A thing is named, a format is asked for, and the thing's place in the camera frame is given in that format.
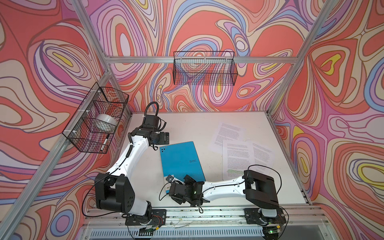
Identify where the white bowl in basket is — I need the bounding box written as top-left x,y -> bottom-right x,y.
96,114 -> 118,127

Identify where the highlighted printed paper sheet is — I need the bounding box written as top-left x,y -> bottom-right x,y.
222,140 -> 255,180

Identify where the black wire basket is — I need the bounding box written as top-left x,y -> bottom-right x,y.
173,50 -> 238,86
62,83 -> 129,154

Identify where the blue file folder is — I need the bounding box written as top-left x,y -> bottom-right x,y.
160,142 -> 206,183

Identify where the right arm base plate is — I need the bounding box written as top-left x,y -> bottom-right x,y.
244,208 -> 287,226

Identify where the back black wire basket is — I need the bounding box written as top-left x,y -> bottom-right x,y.
173,50 -> 238,86

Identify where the left black wire basket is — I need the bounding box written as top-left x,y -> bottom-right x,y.
62,83 -> 129,154

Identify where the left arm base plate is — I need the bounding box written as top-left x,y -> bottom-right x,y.
125,209 -> 167,227

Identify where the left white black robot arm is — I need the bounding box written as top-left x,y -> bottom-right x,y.
95,115 -> 167,216

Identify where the right printed paper sheet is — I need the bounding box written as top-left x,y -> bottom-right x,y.
252,142 -> 275,175

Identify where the black marker pen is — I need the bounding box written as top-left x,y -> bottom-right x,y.
100,134 -> 110,152

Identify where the far printed paper sheet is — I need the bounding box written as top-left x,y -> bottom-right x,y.
210,123 -> 245,154

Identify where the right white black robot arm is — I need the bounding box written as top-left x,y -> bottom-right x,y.
168,170 -> 280,218

